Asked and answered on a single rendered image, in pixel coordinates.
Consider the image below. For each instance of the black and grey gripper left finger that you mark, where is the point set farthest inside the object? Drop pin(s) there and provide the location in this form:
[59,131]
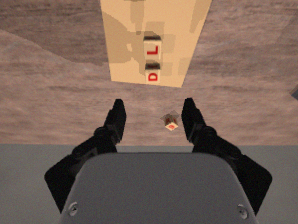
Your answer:
[61,177]

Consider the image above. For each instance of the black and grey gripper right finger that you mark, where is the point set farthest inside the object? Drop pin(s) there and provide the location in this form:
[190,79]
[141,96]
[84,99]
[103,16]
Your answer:
[255,180]

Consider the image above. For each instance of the beige block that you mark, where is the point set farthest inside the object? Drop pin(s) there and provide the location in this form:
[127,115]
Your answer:
[152,47]
[152,73]
[171,123]

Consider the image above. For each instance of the tan flat mat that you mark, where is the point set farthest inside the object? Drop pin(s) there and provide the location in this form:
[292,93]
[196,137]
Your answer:
[177,22]

